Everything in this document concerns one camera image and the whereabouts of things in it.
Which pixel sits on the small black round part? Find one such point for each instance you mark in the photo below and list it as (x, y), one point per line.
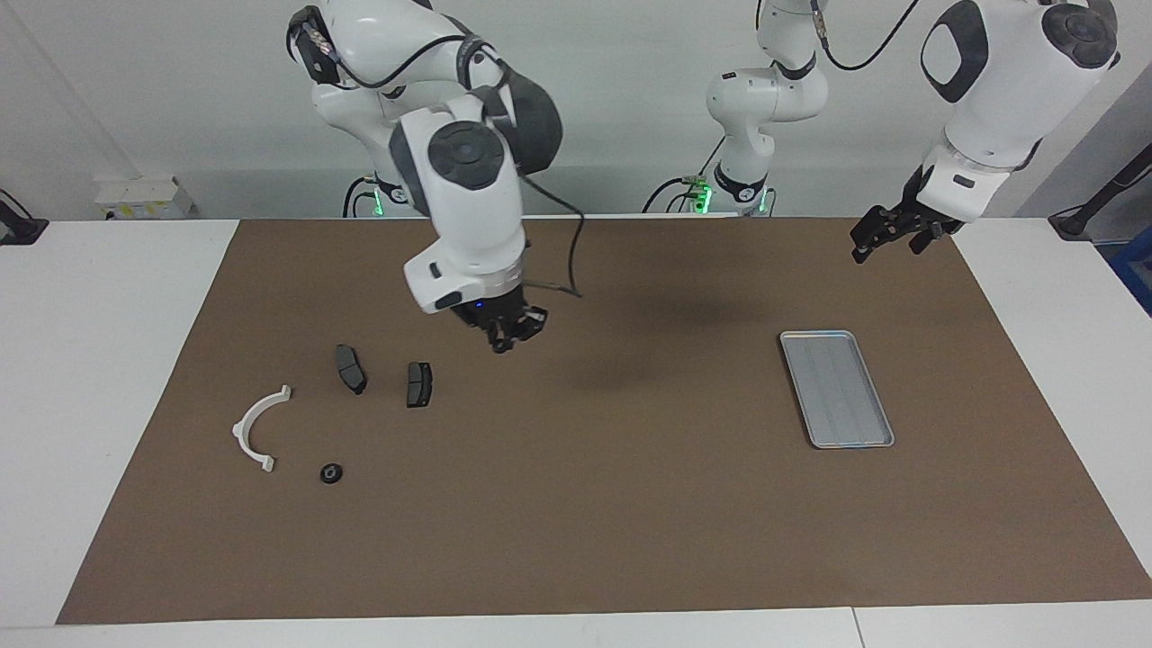
(331, 472)

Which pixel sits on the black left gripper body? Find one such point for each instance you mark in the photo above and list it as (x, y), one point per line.
(909, 216)

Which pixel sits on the silver metal tray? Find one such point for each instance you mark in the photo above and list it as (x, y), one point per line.
(837, 391)

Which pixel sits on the white semicircular bracket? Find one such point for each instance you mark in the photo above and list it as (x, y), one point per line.
(239, 432)

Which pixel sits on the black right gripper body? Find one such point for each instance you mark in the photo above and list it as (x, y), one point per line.
(490, 313)

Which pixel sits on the brown table mat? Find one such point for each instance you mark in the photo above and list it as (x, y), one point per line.
(576, 522)

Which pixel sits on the long dark brake pad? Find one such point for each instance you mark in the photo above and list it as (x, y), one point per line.
(350, 369)

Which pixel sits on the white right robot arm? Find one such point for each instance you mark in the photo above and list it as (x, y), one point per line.
(468, 207)

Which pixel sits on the short dark brake pad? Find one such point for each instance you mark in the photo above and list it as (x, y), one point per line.
(418, 384)

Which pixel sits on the black stand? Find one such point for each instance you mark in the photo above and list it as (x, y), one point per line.
(1075, 223)

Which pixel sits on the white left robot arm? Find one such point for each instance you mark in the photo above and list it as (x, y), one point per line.
(990, 90)

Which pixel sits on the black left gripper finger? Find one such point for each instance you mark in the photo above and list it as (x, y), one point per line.
(922, 243)
(867, 245)

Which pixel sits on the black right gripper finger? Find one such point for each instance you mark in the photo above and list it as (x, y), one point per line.
(533, 322)
(502, 333)

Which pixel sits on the white socket box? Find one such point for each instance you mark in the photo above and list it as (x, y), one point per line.
(144, 193)

